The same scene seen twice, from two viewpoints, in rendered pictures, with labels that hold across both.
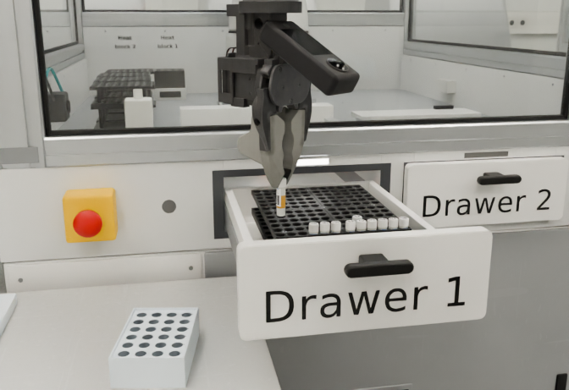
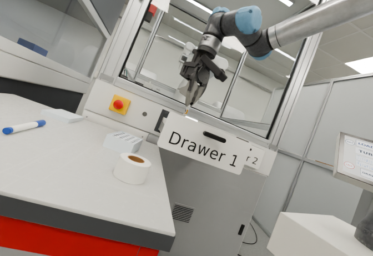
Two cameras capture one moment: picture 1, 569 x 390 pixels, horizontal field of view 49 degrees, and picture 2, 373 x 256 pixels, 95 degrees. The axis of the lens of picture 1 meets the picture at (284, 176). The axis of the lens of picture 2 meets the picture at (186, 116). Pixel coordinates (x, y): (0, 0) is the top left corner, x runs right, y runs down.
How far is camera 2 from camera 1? 27 cm
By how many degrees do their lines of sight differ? 16
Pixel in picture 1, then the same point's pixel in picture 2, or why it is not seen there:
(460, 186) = not seen: hidden behind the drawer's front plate
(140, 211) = (135, 111)
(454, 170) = not seen: hidden behind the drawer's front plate
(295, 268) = (185, 127)
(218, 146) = (167, 103)
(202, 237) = (150, 128)
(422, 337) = (204, 192)
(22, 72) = (121, 55)
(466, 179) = not seen: hidden behind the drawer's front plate
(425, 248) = (229, 140)
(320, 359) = (169, 186)
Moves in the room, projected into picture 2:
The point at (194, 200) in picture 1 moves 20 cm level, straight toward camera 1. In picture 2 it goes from (153, 115) to (152, 117)
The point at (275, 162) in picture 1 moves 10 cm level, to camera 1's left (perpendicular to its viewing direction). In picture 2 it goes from (190, 96) to (162, 85)
